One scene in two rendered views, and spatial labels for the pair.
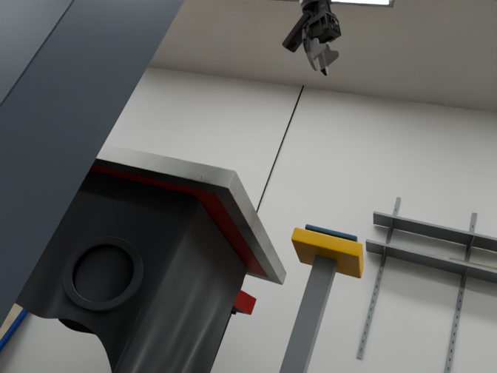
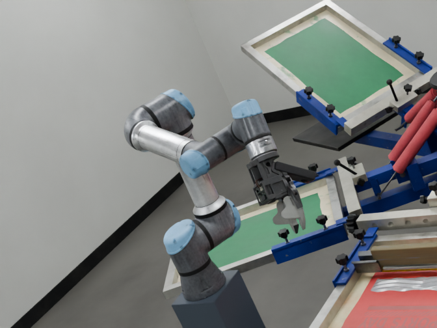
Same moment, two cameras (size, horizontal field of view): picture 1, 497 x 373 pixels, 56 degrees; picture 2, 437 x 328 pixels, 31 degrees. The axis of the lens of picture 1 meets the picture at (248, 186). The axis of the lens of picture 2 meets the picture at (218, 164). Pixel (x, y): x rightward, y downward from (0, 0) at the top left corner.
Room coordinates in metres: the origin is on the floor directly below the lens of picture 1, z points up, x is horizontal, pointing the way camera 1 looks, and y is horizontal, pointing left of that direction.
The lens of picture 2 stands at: (1.52, -1.83, 2.35)
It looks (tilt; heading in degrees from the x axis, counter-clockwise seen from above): 18 degrees down; 109
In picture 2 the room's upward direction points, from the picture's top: 25 degrees counter-clockwise
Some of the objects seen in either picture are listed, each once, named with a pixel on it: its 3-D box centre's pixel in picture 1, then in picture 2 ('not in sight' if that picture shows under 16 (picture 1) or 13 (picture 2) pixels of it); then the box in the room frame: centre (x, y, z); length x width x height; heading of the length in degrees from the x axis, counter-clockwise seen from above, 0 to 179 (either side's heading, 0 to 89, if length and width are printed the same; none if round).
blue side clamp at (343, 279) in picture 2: not in sight; (357, 263); (1.02, 0.61, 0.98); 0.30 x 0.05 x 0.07; 67
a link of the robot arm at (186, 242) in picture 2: not in sight; (186, 244); (0.58, 0.34, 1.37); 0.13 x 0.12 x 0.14; 44
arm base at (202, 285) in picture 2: not in sight; (198, 274); (0.57, 0.33, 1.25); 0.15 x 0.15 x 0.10
